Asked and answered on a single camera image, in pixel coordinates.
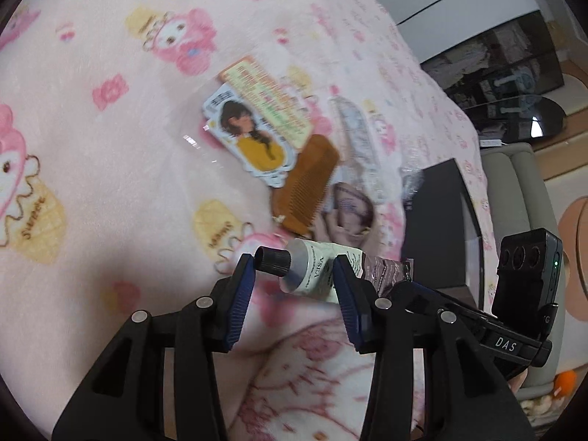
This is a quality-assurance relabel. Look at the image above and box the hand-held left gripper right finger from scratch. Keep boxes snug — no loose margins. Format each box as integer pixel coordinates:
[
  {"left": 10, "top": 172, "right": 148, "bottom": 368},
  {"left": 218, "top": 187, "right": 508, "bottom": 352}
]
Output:
[{"left": 331, "top": 254, "right": 538, "bottom": 441}]

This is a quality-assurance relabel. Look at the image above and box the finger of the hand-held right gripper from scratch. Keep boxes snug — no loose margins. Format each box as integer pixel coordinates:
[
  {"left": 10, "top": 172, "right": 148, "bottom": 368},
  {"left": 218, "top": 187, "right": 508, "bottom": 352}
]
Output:
[{"left": 397, "top": 280, "right": 488, "bottom": 331}]

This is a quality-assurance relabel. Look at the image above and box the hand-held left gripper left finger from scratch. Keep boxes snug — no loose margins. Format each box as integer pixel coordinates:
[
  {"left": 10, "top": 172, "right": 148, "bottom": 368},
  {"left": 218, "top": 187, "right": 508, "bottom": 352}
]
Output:
[{"left": 51, "top": 252, "right": 255, "bottom": 441}]

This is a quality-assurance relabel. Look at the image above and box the cream tube with black cap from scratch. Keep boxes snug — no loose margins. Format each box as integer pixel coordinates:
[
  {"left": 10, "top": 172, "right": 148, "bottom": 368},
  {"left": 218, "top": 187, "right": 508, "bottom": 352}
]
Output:
[{"left": 255, "top": 238, "right": 414, "bottom": 304}]

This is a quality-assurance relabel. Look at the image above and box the black box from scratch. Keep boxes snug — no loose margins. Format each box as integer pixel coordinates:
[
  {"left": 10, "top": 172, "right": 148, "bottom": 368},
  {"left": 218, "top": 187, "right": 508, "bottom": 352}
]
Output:
[{"left": 401, "top": 158, "right": 487, "bottom": 297}]

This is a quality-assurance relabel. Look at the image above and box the mauve pouch packet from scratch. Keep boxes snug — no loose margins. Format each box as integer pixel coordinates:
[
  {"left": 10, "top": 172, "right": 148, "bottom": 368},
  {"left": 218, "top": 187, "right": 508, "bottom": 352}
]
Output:
[{"left": 317, "top": 181, "right": 377, "bottom": 244}]

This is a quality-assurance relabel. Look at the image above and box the brown wooden comb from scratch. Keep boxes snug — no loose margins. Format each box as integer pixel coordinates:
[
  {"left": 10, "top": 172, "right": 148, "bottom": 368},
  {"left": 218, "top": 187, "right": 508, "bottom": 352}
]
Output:
[{"left": 271, "top": 134, "right": 341, "bottom": 240}]

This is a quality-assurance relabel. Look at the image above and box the peach round cushion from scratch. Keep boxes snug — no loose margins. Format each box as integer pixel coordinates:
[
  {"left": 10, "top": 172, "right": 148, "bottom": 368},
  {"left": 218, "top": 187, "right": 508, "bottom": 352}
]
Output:
[{"left": 558, "top": 195, "right": 588, "bottom": 318}]

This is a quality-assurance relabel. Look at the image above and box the grey sofa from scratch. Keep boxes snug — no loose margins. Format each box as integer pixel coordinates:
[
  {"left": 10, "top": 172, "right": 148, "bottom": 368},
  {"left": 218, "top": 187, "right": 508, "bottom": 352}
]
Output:
[{"left": 480, "top": 142, "right": 568, "bottom": 400}]

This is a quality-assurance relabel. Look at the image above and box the orange toy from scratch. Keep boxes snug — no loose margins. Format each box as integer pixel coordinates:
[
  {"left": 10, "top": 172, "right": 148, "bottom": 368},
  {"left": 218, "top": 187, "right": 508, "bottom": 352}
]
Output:
[{"left": 553, "top": 370, "right": 577, "bottom": 396}]

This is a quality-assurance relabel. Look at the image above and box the crinkled clear plastic wrap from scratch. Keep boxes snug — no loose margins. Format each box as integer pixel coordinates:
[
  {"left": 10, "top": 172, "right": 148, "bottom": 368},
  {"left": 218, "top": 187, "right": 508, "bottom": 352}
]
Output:
[{"left": 399, "top": 165, "right": 429, "bottom": 212}]

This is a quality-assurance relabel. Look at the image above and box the clear plastic packet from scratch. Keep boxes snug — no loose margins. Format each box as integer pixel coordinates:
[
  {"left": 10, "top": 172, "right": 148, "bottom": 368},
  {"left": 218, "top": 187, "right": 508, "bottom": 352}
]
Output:
[{"left": 327, "top": 96, "right": 391, "bottom": 203}]

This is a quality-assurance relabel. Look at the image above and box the dark oval glass table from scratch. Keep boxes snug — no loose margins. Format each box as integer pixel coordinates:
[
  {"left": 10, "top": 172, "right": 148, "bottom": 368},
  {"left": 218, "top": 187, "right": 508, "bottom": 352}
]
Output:
[{"left": 464, "top": 94, "right": 566, "bottom": 143}]

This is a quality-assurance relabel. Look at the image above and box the packet with printed card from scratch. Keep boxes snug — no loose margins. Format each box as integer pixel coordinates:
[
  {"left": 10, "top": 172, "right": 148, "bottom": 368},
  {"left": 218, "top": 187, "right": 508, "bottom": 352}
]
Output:
[{"left": 202, "top": 55, "right": 318, "bottom": 189}]

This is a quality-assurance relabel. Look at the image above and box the pink printed blanket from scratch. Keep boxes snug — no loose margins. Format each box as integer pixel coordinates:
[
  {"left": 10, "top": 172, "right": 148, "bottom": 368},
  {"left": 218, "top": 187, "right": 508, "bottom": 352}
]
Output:
[{"left": 0, "top": 0, "right": 499, "bottom": 441}]

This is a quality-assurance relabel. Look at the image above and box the black glass cabinet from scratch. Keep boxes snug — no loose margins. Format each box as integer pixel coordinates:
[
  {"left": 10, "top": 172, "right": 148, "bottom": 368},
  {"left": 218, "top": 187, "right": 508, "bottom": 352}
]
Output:
[{"left": 420, "top": 9, "right": 566, "bottom": 106}]

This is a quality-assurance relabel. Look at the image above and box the white cabinet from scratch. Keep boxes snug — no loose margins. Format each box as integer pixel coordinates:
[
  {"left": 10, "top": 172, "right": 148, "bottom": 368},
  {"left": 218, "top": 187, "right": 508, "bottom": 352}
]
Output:
[{"left": 365, "top": 0, "right": 538, "bottom": 62}]

